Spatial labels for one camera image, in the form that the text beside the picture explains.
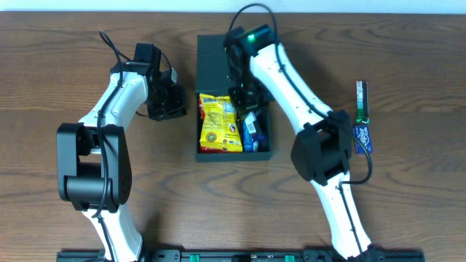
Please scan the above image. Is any yellow snack bag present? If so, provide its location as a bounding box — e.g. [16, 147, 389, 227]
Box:
[200, 93, 242, 153]

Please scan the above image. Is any dark green box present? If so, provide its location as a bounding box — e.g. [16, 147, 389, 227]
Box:
[195, 34, 272, 162]

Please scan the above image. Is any blue cookie roll pack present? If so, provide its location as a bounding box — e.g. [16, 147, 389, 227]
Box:
[242, 122, 259, 152]

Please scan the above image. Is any green candy bar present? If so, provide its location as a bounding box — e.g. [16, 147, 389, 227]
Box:
[356, 80, 369, 124]

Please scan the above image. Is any dark navy chocolate bar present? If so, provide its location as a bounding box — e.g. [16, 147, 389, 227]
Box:
[244, 111, 266, 141]

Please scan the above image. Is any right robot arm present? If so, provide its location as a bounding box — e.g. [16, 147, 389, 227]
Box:
[224, 25, 371, 261]

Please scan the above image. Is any blue Eclipse mint pack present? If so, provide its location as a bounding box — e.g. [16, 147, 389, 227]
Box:
[353, 124, 373, 154]

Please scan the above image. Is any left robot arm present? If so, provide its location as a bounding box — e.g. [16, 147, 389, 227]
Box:
[56, 43, 186, 261]

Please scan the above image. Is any red candy bag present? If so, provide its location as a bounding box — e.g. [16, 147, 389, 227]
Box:
[198, 96, 205, 121]

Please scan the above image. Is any black mounting rail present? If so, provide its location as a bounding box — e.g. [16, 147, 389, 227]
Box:
[56, 248, 426, 262]

